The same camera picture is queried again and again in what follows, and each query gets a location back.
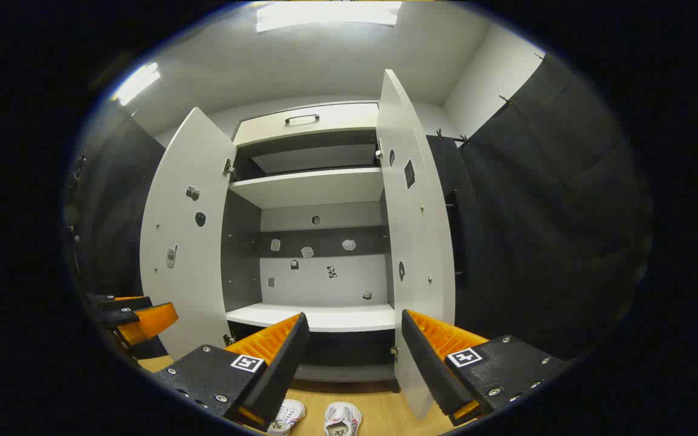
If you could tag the white cabinet door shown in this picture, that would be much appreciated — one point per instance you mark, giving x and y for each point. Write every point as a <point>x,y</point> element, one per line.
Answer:
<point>185,272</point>
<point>415,242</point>

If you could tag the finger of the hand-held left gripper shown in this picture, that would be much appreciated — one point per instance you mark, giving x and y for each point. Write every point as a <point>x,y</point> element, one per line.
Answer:
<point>119,303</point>
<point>149,324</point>

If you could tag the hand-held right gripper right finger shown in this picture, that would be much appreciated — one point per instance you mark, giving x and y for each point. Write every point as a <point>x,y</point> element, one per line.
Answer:
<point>428,369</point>

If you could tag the white shoe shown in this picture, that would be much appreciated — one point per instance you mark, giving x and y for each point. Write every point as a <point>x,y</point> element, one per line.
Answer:
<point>288,415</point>
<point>343,418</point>

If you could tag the white cabinet drawer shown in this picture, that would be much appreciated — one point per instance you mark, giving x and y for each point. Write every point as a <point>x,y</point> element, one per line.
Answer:
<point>349,115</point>

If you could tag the white shoe cabinet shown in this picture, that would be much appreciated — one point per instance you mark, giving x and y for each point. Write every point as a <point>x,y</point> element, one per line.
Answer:
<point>325,278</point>

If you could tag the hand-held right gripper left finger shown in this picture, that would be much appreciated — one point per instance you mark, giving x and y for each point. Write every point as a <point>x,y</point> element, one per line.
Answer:
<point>282,369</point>

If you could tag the white cabinet shelf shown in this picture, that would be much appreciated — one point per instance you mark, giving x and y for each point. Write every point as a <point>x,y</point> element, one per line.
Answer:
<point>349,316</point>
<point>312,158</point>
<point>306,188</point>

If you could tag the black backdrop cloth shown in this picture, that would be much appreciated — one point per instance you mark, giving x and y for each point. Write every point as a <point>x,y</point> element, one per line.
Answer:
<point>555,212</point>
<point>437,163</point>
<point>113,212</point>

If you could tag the ceiling light panel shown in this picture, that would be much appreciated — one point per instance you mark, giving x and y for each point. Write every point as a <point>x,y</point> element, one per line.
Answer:
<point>137,83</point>
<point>325,15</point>

